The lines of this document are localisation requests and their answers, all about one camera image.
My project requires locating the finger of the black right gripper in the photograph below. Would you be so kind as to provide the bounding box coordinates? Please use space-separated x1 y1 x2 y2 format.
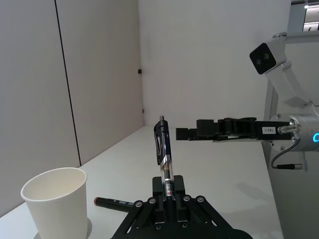
175 127 263 143
196 116 257 137

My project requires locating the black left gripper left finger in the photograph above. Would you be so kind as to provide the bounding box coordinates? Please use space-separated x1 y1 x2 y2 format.
117 176 167 233

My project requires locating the white paper cup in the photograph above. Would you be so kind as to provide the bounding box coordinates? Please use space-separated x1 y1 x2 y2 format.
20 167 89 239

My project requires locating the grey partition panel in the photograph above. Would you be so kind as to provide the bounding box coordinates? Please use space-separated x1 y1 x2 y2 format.
263 0 319 239

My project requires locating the grey cable with silver plug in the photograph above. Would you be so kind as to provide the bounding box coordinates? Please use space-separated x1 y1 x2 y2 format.
271 119 305 171

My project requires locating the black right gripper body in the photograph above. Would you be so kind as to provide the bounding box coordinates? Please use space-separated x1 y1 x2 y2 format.
254 119 292 143

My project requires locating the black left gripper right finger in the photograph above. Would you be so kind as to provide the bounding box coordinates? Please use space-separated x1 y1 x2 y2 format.
173 175 225 230

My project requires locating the black marker with red end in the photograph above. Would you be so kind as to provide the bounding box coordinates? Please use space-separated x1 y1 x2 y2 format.
94 197 137 213

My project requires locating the black clear retractable pen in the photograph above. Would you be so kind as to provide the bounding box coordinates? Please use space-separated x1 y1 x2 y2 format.
154 115 176 208

